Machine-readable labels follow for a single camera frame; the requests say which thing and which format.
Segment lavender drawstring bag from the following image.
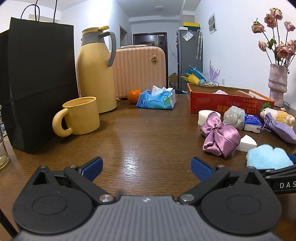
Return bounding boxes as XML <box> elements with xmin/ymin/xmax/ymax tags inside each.
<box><xmin>262</xmin><ymin>113</ymin><xmax>296</xmax><ymax>144</ymax></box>

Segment orange fruit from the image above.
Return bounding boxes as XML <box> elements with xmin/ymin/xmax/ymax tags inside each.
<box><xmin>127</xmin><ymin>90</ymin><xmax>141</xmax><ymax>104</ymax></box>

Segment grey refrigerator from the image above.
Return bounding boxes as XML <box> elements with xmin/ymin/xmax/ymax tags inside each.
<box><xmin>177</xmin><ymin>30</ymin><xmax>203</xmax><ymax>92</ymax></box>

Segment blue tissue packet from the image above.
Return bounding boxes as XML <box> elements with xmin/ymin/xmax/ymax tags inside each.
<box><xmin>137</xmin><ymin>85</ymin><xmax>176</xmax><ymax>109</ymax></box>

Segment white round sponge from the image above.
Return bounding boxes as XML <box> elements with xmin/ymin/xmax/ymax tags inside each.
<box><xmin>198</xmin><ymin>110</ymin><xmax>221</xmax><ymax>126</ymax></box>

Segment white wedge sponge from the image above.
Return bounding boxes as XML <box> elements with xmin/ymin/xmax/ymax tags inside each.
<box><xmin>236</xmin><ymin>135</ymin><xmax>257</xmax><ymax>152</ymax></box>

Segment black paper bag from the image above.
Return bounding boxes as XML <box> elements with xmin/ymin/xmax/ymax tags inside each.
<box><xmin>1</xmin><ymin>18</ymin><xmax>79</xmax><ymax>154</ymax></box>

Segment yellow box on fridge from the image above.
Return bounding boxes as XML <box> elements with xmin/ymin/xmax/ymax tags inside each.
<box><xmin>183</xmin><ymin>22</ymin><xmax>200</xmax><ymax>28</ymax></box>

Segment lilac towel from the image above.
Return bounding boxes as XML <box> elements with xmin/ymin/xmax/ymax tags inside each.
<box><xmin>215</xmin><ymin>89</ymin><xmax>228</xmax><ymax>95</ymax></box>

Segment red orange cardboard box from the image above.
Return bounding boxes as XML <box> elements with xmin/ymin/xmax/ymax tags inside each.
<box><xmin>187</xmin><ymin>83</ymin><xmax>274</xmax><ymax>115</ymax></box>

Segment glass cup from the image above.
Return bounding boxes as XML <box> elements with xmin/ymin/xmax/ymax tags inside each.
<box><xmin>0</xmin><ymin>118</ymin><xmax>10</xmax><ymax>169</ymax></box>

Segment pink satin pouch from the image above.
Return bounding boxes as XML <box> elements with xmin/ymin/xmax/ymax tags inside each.
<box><xmin>200</xmin><ymin>112</ymin><xmax>241</xmax><ymax>158</ymax></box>

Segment wall picture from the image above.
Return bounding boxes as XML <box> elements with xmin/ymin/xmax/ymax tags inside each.
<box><xmin>208</xmin><ymin>13</ymin><xmax>217</xmax><ymax>34</ymax></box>

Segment blue yellow bag pile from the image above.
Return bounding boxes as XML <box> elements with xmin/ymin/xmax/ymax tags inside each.
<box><xmin>181</xmin><ymin>67</ymin><xmax>206</xmax><ymax>85</ymax></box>

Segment metal wire cart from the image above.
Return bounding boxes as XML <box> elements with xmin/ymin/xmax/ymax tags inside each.
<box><xmin>199</xmin><ymin>79</ymin><xmax>219</xmax><ymax>87</ymax></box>

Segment yellow white sheep plush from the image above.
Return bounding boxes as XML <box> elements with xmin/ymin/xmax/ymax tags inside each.
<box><xmin>260</xmin><ymin>108</ymin><xmax>295</xmax><ymax>128</ymax></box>

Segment black glasses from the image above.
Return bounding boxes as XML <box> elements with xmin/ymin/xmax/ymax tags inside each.
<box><xmin>283</xmin><ymin>101</ymin><xmax>291</xmax><ymax>109</ymax></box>

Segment white mesh bath pouf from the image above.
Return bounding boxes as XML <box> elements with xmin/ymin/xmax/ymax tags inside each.
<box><xmin>223</xmin><ymin>106</ymin><xmax>245</xmax><ymax>130</ymax></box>

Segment pink ribbed suitcase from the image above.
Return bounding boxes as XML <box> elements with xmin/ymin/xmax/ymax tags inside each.
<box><xmin>113</xmin><ymin>45</ymin><xmax>167</xmax><ymax>98</ymax></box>

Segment purple feather decoration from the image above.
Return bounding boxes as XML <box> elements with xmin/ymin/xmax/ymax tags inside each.
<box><xmin>208</xmin><ymin>61</ymin><xmax>220</xmax><ymax>82</ymax></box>

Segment blue pocket tissue pack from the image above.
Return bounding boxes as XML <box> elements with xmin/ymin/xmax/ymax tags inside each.
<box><xmin>244</xmin><ymin>114</ymin><xmax>262</xmax><ymax>133</ymax></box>

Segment dried pink roses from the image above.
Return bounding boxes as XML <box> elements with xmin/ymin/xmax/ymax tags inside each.
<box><xmin>251</xmin><ymin>8</ymin><xmax>295</xmax><ymax>68</ymax></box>

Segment dark brown door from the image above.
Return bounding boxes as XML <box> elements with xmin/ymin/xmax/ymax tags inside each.
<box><xmin>133</xmin><ymin>32</ymin><xmax>169</xmax><ymax>87</ymax></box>

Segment light blue plush toy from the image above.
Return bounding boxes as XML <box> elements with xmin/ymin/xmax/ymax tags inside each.
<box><xmin>246</xmin><ymin>144</ymin><xmax>293</xmax><ymax>170</ymax></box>

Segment pink textured vase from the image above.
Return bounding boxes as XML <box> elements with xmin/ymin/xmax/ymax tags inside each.
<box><xmin>268</xmin><ymin>64</ymin><xmax>288</xmax><ymax>108</ymax></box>

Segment yellow mug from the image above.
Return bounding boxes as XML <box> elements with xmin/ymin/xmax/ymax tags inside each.
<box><xmin>52</xmin><ymin>96</ymin><xmax>100</xmax><ymax>137</ymax></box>

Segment small cardboard box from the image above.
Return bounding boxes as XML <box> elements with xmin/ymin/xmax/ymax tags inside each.
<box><xmin>168</xmin><ymin>73</ymin><xmax>179</xmax><ymax>90</ymax></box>

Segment yellow thermos jug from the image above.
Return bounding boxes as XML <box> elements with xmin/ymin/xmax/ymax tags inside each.
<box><xmin>76</xmin><ymin>26</ymin><xmax>117</xmax><ymax>113</ymax></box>

